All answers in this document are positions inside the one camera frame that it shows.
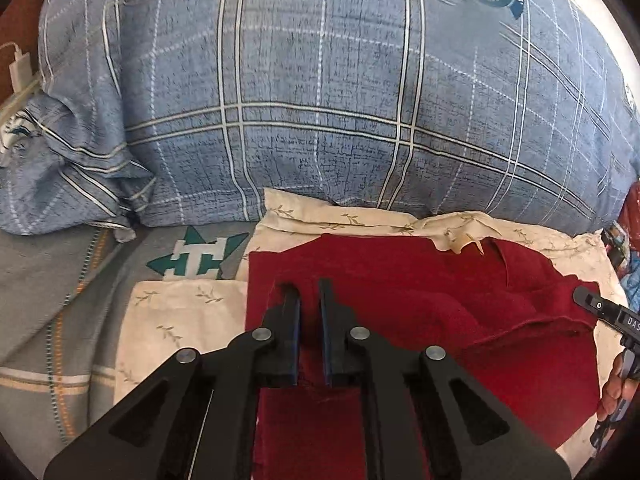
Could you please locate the grey striped bed sheet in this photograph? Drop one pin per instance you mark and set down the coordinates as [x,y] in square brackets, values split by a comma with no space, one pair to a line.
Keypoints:
[55,300]

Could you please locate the white charger plug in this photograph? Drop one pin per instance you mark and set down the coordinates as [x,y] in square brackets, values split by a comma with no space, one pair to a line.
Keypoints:
[21,74]

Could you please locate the cream leaf-print cloth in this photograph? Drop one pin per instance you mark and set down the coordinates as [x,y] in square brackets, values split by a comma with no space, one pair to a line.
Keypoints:
[185,320]

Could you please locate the person's right hand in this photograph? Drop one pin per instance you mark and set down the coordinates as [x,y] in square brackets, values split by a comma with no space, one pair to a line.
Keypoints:
[612,385]

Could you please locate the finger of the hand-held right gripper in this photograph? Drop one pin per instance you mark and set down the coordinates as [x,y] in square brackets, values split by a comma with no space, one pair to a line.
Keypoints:
[595,302]

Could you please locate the dark red garment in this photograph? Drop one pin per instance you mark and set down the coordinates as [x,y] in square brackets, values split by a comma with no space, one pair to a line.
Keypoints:
[425,290]

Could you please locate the colourful printed bag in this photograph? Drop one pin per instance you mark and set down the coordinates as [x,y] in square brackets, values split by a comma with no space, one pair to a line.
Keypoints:
[626,245]

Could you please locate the blue plaid pillow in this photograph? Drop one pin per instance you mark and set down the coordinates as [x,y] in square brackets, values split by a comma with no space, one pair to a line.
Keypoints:
[325,100]

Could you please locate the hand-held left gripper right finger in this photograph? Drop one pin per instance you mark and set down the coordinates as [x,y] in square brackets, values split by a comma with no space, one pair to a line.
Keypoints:
[326,330]

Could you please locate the reddish brown wooden furniture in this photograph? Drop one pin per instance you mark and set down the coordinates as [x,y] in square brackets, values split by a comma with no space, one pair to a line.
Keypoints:
[22,30]

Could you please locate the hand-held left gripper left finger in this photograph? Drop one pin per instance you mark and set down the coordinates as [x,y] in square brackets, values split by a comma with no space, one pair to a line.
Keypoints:
[292,330]

